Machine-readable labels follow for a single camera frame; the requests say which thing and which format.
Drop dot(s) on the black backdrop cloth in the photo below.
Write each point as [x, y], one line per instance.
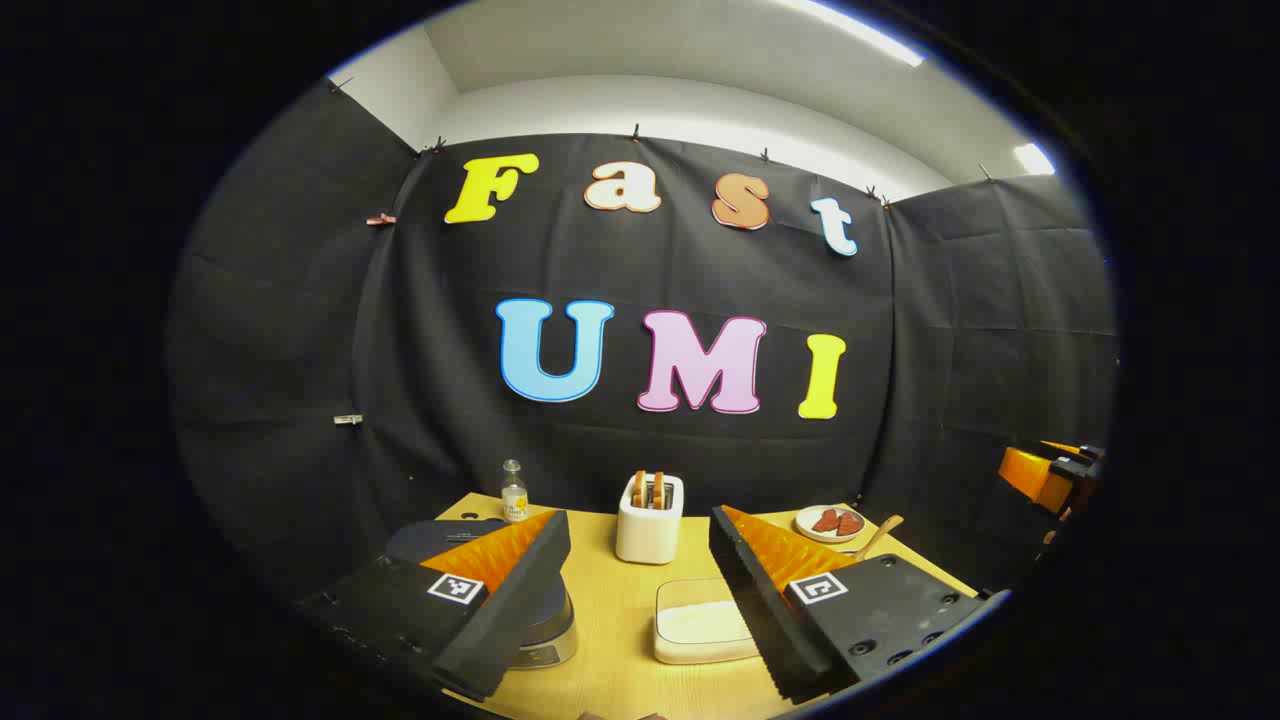
[300, 330]

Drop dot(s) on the toasted bread slice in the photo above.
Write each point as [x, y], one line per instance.
[638, 490]
[658, 491]

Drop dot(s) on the round white plate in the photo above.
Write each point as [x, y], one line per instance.
[808, 528]

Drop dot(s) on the red meat piece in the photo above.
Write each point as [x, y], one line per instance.
[825, 521]
[850, 523]

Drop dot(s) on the white toaster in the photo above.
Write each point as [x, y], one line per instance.
[650, 535]

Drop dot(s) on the dark grey rice cooker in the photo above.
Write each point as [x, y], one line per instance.
[545, 630]

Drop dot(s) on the pink cloth clip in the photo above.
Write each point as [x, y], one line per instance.
[381, 219]

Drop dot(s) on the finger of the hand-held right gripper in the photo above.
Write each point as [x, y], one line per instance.
[1030, 475]

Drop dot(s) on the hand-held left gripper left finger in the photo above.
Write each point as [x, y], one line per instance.
[520, 590]

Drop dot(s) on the glass bottle yellow label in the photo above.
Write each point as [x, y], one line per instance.
[514, 495]

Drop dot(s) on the ceiling light strip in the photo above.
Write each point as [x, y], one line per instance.
[1035, 160]

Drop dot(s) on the clear rice container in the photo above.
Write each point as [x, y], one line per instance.
[700, 650]

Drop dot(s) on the wooden spoon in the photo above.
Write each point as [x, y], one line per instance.
[878, 537]

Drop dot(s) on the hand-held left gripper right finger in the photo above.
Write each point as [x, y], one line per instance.
[755, 600]

